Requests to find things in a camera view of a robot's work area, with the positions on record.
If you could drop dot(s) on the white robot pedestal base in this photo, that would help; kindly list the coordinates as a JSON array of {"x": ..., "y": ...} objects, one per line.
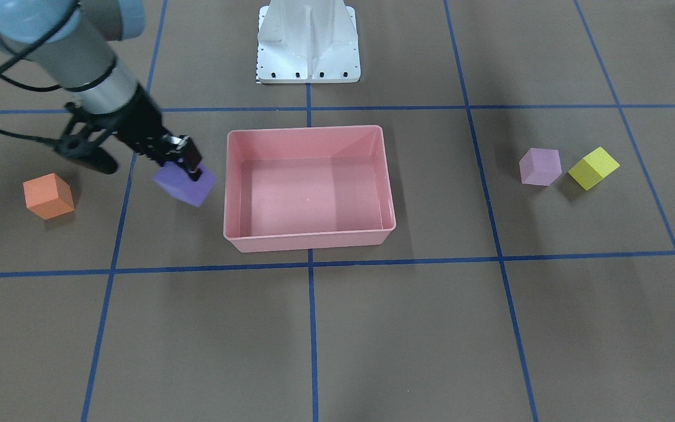
[{"x": 307, "y": 42}]

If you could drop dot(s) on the pink plastic bin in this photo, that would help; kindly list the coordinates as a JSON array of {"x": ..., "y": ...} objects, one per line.
[{"x": 307, "y": 188}]

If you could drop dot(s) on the purple foam block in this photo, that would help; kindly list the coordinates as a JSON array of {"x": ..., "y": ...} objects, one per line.
[{"x": 177, "y": 183}]

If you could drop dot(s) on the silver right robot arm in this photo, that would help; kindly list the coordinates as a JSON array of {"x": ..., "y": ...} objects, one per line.
[{"x": 70, "y": 41}]

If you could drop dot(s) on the orange foam block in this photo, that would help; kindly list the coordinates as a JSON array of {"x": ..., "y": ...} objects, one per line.
[{"x": 48, "y": 196}]

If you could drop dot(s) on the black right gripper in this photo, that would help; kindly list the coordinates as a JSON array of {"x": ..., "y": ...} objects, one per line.
[{"x": 142, "y": 125}]

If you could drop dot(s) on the yellow foam block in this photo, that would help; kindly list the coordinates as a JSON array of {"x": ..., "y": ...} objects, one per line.
[{"x": 593, "y": 168}]

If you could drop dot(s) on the light pink foam block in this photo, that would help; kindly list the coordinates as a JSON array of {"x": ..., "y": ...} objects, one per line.
[{"x": 540, "y": 166}]

